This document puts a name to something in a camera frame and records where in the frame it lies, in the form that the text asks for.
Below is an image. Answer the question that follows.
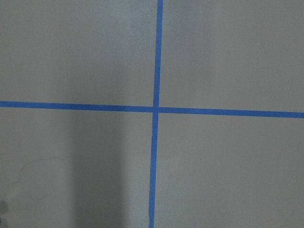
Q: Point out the brown paper table mat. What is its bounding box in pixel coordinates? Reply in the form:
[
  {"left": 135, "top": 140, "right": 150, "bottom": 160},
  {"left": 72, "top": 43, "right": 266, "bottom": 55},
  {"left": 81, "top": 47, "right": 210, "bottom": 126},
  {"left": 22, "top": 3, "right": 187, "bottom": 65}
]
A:
[{"left": 0, "top": 0, "right": 304, "bottom": 228}]

